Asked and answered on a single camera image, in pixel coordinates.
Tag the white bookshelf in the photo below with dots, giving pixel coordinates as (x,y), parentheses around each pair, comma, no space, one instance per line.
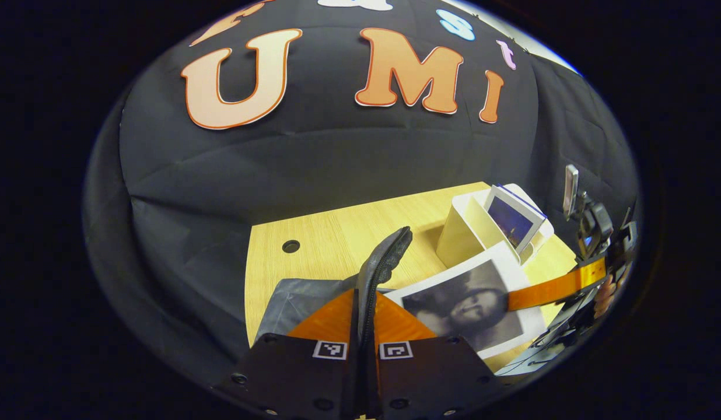
(459,239)

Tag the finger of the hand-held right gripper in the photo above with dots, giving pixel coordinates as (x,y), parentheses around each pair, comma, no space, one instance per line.
(570,324)
(547,291)

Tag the grey portrait cover book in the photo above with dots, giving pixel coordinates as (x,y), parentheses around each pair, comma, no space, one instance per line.
(471,303)

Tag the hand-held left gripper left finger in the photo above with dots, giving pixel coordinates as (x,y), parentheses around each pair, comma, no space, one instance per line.
(290,373)

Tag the blue painting cover book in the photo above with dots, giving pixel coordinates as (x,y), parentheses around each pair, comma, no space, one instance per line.
(512,224)

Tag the grey schoolbag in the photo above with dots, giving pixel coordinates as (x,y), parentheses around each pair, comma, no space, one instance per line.
(302,303)

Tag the cluttered side desk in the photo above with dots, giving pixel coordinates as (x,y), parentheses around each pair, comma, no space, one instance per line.
(535,359)

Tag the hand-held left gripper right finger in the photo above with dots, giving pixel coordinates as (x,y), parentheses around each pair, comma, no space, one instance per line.
(430,379)

